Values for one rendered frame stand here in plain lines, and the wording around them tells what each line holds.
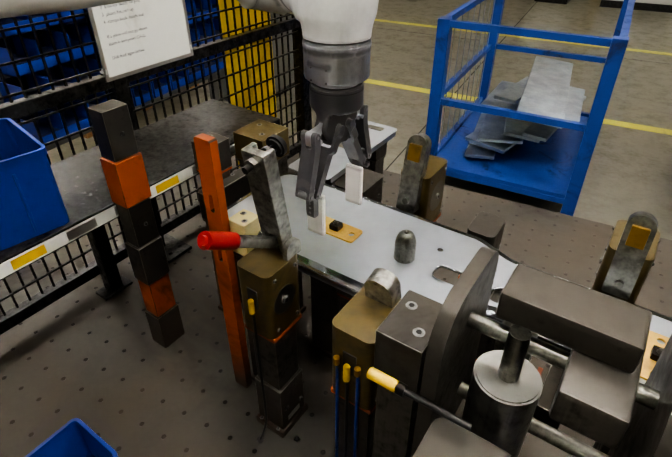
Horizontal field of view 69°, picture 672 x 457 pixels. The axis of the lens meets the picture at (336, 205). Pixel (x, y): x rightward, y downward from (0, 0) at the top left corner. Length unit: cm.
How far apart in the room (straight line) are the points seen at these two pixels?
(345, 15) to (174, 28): 63
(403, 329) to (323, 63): 34
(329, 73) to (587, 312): 40
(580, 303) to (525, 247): 90
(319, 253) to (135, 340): 49
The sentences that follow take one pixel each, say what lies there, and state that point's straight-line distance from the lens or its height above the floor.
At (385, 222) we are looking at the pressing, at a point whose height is 100.
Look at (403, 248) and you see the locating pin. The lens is 73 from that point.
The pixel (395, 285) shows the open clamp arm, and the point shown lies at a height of 110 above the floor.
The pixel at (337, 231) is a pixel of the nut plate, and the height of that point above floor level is 100.
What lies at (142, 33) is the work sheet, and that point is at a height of 122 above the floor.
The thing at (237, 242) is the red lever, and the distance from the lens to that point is 60.
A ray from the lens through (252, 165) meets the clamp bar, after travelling 58.
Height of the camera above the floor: 148
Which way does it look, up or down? 33 degrees down
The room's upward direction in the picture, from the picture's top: straight up
